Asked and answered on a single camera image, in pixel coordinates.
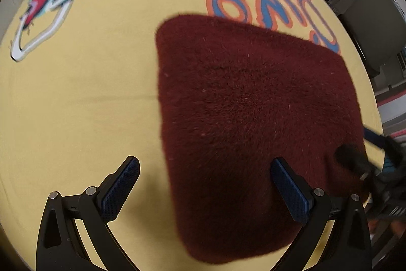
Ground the yellow dinosaur bed cover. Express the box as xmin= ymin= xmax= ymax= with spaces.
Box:
xmin=1 ymin=0 xmax=382 ymax=270

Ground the grey desk chair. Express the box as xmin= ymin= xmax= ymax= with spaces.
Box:
xmin=338 ymin=0 xmax=405 ymax=78

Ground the dark red knit sweater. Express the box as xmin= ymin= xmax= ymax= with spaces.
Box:
xmin=156 ymin=15 xmax=368 ymax=264

